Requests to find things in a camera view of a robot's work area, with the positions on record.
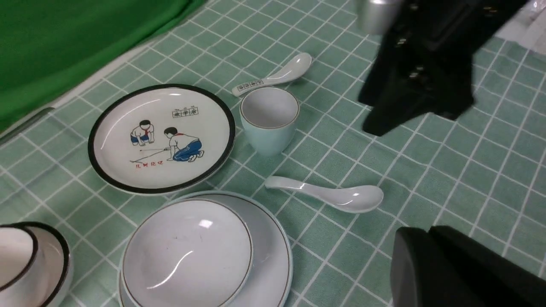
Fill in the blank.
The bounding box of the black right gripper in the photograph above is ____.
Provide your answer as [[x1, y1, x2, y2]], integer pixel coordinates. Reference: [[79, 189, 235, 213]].
[[359, 0, 526, 136]]

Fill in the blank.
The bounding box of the white plate thin brown rim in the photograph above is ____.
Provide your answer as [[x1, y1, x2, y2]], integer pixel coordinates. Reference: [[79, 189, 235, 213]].
[[118, 191, 294, 307]]

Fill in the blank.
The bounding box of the black-rimmed white cup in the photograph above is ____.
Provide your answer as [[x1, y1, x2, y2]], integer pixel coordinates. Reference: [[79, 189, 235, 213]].
[[0, 226, 39, 301]]

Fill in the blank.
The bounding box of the cartoon print black-rimmed plate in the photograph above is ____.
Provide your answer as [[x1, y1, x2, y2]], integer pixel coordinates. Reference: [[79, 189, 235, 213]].
[[87, 84, 236, 195]]

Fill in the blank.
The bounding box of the green backdrop cloth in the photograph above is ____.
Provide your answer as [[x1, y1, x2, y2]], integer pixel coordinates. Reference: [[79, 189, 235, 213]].
[[0, 0, 205, 131]]

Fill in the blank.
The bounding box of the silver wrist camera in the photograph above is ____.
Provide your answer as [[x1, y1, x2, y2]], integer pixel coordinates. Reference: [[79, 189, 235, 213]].
[[355, 0, 404, 35]]

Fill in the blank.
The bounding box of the white bowl thin brown rim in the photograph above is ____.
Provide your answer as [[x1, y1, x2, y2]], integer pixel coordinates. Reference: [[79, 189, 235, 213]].
[[119, 198, 254, 307]]

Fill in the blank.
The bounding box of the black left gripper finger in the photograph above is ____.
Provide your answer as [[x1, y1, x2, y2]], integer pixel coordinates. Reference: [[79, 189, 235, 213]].
[[390, 226, 546, 307]]

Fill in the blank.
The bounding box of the black-rimmed white bowl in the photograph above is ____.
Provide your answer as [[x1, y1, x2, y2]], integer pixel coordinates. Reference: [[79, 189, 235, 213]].
[[1, 221, 74, 307]]

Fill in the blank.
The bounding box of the white spoon with label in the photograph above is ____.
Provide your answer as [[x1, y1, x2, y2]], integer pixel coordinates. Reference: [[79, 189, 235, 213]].
[[231, 52, 313, 97]]

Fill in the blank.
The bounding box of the plain white ceramic spoon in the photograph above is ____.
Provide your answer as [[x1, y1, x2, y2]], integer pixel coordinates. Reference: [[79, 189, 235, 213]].
[[264, 176, 384, 214]]

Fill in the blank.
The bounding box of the green checkered tablecloth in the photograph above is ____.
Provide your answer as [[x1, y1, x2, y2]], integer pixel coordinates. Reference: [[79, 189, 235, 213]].
[[0, 0, 546, 307]]

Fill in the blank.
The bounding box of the pale blue cup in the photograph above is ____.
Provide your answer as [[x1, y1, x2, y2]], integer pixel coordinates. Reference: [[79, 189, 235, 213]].
[[239, 86, 300, 156]]

